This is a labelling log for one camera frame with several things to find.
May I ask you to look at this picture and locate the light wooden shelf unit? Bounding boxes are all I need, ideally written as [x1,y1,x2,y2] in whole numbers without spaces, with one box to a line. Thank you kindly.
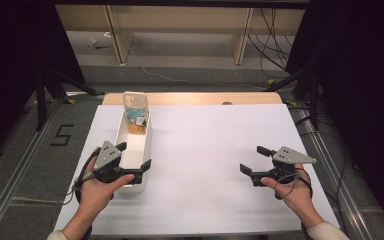
[54,3,306,66]

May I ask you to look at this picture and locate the person's right hand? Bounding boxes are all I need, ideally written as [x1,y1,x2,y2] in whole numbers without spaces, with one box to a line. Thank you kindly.
[259,163,325,231]

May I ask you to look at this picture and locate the hand-held gripper cable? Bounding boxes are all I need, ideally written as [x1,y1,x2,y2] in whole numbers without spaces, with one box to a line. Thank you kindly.
[273,167,314,201]
[63,150,101,240]

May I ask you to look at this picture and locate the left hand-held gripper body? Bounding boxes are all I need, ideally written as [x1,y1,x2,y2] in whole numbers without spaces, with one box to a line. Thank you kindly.
[93,140,125,184]

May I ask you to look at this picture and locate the aluminium floor rail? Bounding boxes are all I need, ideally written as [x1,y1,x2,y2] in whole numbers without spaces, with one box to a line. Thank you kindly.
[296,107,369,240]
[0,98,64,240]

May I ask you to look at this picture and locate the white plastic bin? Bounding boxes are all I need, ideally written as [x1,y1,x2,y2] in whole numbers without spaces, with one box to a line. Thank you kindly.
[114,109,153,194]

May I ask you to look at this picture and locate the left hand-held gripper cable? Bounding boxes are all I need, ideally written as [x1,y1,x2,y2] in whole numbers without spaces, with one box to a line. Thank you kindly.
[63,150,101,240]

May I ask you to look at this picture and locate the black curtain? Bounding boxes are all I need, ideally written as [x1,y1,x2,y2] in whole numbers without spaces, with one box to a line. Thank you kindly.
[285,0,384,232]
[0,0,85,162]

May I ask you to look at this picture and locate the right hand-held gripper cable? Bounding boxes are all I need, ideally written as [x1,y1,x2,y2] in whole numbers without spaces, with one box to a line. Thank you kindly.
[273,167,314,201]

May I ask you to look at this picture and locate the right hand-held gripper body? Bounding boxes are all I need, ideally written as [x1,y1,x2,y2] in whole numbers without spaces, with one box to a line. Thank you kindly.
[271,146,318,184]

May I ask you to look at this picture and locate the black metal stand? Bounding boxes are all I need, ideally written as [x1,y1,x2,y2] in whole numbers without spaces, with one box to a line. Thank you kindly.
[264,62,322,132]
[34,65,106,132]

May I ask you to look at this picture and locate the black floor cables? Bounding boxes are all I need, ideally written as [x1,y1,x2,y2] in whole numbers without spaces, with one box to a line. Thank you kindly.
[287,104,352,240]

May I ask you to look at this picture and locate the hanging black cables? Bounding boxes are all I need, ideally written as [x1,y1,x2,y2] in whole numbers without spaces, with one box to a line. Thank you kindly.
[246,7,295,80]

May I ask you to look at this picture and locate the white table sheet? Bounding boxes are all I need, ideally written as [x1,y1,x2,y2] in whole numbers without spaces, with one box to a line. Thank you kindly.
[53,103,341,237]

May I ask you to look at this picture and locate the person's left hand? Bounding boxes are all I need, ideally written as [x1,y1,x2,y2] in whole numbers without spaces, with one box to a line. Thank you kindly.
[74,146,136,222]

